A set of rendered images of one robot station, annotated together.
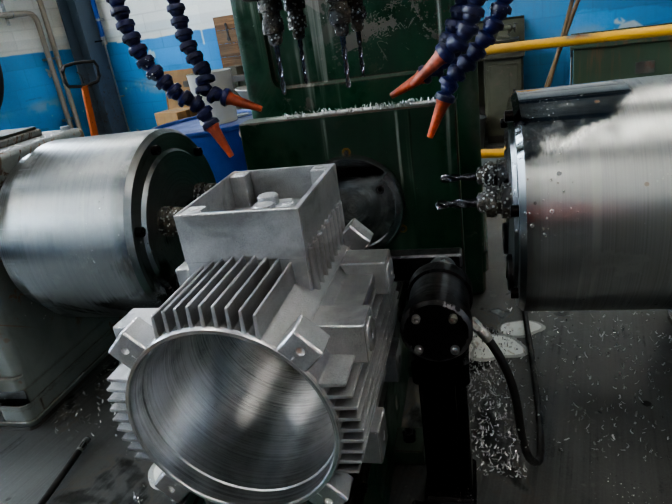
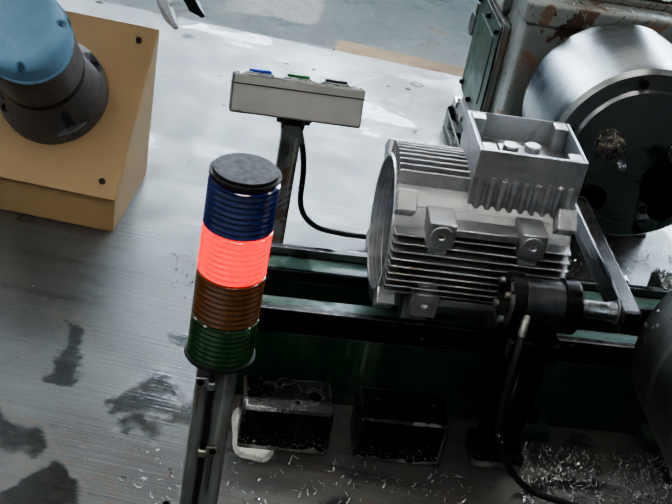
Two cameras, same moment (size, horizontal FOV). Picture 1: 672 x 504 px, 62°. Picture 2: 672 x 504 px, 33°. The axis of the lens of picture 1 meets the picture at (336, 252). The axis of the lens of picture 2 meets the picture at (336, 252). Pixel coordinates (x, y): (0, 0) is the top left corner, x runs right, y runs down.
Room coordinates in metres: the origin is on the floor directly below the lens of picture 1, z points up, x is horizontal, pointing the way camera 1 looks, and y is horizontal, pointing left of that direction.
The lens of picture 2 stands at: (-0.20, -0.94, 1.65)
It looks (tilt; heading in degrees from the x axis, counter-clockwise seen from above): 31 degrees down; 66
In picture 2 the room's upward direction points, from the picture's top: 11 degrees clockwise
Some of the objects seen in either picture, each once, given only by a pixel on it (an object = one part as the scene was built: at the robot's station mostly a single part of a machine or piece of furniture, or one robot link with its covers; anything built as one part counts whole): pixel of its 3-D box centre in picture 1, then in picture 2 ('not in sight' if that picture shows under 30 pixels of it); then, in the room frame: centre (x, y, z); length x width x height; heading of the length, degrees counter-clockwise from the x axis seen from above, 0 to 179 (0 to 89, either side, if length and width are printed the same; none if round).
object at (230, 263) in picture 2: not in sight; (235, 246); (0.07, -0.15, 1.14); 0.06 x 0.06 x 0.04
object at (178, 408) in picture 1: (274, 347); (465, 231); (0.42, 0.06, 1.02); 0.20 x 0.19 x 0.19; 164
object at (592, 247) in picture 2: (342, 268); (598, 259); (0.56, 0.00, 1.01); 0.26 x 0.04 x 0.03; 74
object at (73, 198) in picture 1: (92, 227); (611, 112); (0.77, 0.33, 1.04); 0.37 x 0.25 x 0.25; 74
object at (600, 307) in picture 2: not in sight; (584, 308); (0.49, -0.10, 1.01); 0.08 x 0.02 x 0.02; 164
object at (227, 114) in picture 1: (211, 97); not in sight; (2.85, 0.49, 0.99); 0.24 x 0.22 x 0.24; 64
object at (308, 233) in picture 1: (269, 227); (518, 164); (0.45, 0.05, 1.11); 0.12 x 0.11 x 0.07; 164
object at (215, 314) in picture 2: not in sight; (228, 290); (0.07, -0.15, 1.10); 0.06 x 0.06 x 0.04
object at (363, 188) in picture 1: (352, 207); not in sight; (0.76, -0.03, 1.02); 0.15 x 0.02 x 0.15; 74
